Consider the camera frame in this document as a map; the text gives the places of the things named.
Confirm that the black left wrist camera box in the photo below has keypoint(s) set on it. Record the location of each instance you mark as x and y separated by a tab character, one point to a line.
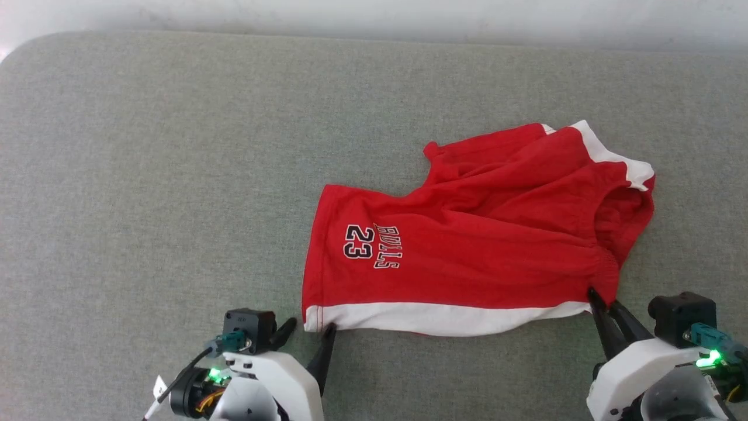
251	327

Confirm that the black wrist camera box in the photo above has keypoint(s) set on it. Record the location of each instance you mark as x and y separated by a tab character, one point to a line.
251	327
681	316

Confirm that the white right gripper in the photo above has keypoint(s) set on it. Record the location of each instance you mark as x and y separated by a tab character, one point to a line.
631	374

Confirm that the grey-green fabric sofa seat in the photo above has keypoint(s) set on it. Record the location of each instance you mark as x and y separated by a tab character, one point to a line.
175	175

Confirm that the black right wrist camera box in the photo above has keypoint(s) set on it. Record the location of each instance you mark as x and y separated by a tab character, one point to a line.
681	316

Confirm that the red basketball shorts white trim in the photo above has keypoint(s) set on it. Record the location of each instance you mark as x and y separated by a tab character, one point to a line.
467	251

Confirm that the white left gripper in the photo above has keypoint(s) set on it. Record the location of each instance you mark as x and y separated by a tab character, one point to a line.
286	380

